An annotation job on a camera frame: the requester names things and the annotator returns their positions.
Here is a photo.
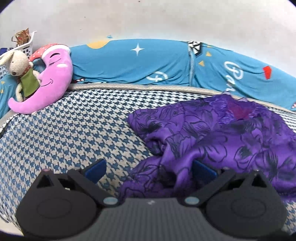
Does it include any purple floral garment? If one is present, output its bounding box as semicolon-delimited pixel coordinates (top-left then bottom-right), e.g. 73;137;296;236
119;94;295;200

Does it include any blue houndstooth mattress cover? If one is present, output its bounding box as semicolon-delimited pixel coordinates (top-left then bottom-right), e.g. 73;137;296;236
1;87;295;233

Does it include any pink moon plush pillow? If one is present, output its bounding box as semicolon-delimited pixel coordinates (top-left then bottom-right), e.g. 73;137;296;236
8;43;73;114

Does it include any blue cartoon print sheet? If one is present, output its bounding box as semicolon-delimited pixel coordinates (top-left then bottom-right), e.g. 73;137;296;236
0;34;296;119

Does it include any beige bunny plush toy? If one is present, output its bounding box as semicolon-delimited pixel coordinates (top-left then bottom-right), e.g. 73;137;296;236
1;50;40;102

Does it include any white plastic basket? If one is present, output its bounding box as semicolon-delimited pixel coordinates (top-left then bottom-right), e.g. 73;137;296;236
0;31;37;79

